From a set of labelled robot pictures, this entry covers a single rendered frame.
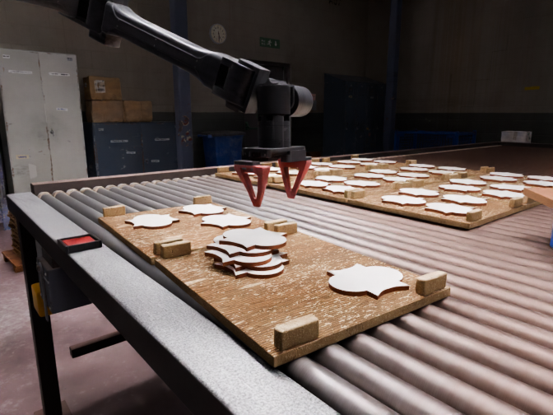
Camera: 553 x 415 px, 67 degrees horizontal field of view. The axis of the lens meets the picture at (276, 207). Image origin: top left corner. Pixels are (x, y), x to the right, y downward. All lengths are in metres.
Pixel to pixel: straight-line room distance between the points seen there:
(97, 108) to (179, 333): 5.29
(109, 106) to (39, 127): 0.91
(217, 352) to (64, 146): 5.08
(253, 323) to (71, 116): 5.10
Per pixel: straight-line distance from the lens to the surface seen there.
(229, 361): 0.54
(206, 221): 1.07
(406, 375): 0.55
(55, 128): 5.52
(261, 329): 0.56
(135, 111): 5.93
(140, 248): 0.92
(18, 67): 5.48
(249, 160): 0.71
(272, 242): 0.77
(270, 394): 0.49
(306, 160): 0.76
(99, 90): 5.80
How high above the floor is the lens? 1.21
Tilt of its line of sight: 13 degrees down
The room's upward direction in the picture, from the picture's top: straight up
